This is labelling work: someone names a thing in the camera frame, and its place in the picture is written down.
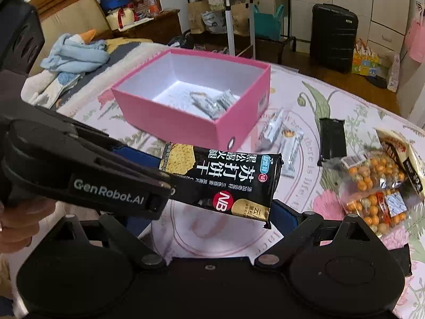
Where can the floral bed sheet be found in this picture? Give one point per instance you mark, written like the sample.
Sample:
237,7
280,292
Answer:
215,237

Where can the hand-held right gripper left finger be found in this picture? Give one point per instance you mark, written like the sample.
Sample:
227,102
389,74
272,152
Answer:
136,226

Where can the red printed box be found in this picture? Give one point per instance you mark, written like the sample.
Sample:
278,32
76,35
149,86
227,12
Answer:
141,6

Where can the black suitcase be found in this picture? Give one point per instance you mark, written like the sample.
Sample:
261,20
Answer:
333,36

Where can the plain black snack packet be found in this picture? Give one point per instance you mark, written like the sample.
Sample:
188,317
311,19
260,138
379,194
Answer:
332,141
403,259

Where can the black cracker packet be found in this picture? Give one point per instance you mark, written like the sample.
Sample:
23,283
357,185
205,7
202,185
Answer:
232,172

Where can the orange drink bottle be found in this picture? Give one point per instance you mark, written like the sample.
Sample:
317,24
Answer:
153,5

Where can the clear bag of coated peanuts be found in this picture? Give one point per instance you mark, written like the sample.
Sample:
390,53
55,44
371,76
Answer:
372,186

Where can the cream gift with red ribbon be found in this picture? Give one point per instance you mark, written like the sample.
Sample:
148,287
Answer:
119,18

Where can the white panelled door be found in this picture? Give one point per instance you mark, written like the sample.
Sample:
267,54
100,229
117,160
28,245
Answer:
381,6

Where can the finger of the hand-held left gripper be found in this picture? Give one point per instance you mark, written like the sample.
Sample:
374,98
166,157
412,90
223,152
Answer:
99,179
83,124

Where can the pink cardboard box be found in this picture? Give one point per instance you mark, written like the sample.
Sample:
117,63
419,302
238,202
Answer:
186,129

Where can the grey yellow blanket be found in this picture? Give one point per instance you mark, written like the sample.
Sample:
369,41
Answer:
126,53

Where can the person's left hand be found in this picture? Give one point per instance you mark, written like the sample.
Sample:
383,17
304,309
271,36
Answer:
23,222

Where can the teal tote bag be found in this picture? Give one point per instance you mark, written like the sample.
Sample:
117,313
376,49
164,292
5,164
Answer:
267,23

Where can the white plastic bag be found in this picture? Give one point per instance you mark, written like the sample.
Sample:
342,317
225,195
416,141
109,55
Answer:
212,21

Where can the wooden nightstand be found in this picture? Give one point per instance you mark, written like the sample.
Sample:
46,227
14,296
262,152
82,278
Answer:
157,28

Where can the pale printed plastic bag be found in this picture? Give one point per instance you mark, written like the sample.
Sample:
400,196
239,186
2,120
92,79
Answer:
393,73

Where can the white printed cloth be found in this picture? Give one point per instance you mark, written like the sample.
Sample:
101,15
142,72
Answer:
49,86

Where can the blue goose plush toy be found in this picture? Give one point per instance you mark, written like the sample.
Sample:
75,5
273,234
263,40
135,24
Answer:
76,51

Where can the brown paper bag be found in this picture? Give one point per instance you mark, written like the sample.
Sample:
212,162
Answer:
197,16
242,18

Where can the pink hanging garment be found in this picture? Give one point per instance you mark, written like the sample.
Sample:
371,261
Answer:
416,33

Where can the colourful gift bag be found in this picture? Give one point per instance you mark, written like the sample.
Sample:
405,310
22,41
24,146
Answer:
368,61

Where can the beige brown snack bag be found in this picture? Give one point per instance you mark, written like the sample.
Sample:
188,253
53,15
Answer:
398,151

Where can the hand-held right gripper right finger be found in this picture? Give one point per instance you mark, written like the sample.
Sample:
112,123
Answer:
286,216

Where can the wooden padded headboard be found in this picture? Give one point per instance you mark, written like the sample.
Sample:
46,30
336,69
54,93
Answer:
73,16

